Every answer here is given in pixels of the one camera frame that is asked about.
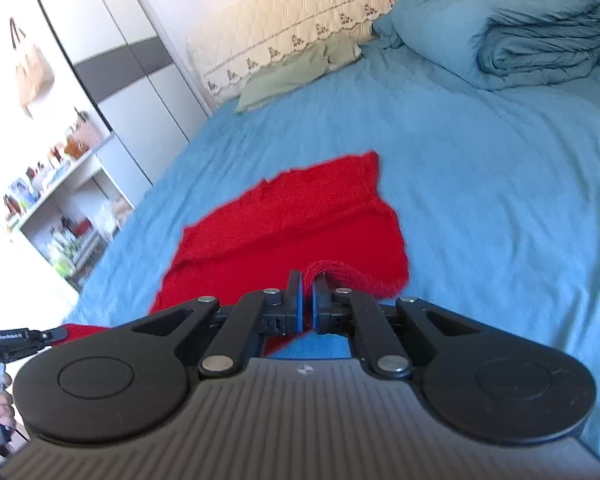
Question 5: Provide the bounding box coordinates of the beige hanging tote bag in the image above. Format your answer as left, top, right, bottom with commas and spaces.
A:
9, 18, 55, 116

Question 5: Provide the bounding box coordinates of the person's left hand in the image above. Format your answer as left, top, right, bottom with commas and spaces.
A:
0, 374, 16, 430

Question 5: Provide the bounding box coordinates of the blue bed sheet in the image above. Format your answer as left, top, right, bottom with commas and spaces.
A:
68, 46, 600, 456

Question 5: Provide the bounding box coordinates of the cream quilted headboard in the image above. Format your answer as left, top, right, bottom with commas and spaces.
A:
187, 0, 396, 105

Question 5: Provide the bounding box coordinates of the white grey wardrobe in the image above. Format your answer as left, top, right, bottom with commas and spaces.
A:
38, 0, 208, 205

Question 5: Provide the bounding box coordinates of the brown bag on desk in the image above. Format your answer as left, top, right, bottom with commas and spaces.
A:
64, 136, 90, 160

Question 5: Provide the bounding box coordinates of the pink basket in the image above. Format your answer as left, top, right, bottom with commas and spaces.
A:
73, 110, 104, 148

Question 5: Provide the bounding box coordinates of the folded blue duvet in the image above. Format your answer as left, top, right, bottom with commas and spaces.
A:
372, 0, 600, 90

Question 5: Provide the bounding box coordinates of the red knit garment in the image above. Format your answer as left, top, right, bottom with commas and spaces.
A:
54, 148, 411, 359

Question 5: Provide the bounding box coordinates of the green pillow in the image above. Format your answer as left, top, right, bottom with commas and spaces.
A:
235, 32, 362, 114

